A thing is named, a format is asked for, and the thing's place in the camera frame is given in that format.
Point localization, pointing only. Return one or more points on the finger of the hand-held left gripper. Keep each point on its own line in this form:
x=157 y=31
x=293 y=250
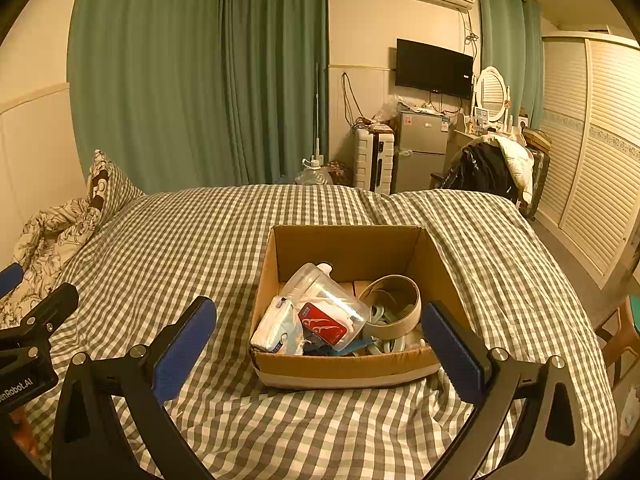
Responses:
x=45 y=312
x=11 y=279

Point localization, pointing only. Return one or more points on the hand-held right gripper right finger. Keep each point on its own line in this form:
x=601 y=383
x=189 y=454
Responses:
x=452 y=355

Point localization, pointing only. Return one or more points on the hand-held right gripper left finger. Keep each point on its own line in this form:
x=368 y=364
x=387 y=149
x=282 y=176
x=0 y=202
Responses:
x=185 y=355

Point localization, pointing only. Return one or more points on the beige tape roll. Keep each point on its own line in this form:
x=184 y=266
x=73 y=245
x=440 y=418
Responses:
x=400 y=317

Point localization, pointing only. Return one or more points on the white and blue tissue packet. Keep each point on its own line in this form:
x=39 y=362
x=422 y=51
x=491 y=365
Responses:
x=275 y=327

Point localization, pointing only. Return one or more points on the clear plastic floss pick container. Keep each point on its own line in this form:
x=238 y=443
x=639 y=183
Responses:
x=330 y=305

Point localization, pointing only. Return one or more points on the cardboard box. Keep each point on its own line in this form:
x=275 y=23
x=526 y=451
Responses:
x=350 y=250

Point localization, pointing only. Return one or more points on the floral quilt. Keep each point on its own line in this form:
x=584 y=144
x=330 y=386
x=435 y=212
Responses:
x=45 y=245

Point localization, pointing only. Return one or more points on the checkered bed sheet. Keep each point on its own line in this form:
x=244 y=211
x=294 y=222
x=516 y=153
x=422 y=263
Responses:
x=200 y=240

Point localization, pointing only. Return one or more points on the floral pillow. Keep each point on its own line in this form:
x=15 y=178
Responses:
x=107 y=185

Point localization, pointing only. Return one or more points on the wooden chair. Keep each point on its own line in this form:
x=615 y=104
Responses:
x=622 y=335

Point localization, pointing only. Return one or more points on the grey small fridge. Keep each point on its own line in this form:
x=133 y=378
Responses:
x=420 y=155

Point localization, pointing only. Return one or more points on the white padded jacket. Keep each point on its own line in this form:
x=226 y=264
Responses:
x=517 y=160

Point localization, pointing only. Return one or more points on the white suitcase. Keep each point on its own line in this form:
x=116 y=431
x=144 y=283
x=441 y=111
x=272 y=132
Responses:
x=370 y=160

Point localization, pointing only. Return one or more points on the large clear water jug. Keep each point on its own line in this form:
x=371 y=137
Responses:
x=314 y=176

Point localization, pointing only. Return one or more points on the white louvred wardrobe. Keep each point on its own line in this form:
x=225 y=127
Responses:
x=595 y=150

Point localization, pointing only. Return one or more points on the wide green curtain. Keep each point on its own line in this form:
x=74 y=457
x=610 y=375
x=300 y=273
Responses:
x=175 y=75

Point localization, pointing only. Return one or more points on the white oval vanity mirror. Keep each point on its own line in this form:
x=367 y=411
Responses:
x=491 y=92

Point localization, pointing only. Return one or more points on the white mop pole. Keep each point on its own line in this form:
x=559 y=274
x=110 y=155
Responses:
x=317 y=110

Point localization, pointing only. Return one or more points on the narrow green window curtain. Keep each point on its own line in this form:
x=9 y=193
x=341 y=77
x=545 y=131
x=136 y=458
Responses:
x=505 y=35

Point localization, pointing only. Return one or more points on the black wall television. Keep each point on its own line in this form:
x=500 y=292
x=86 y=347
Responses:
x=434 y=67

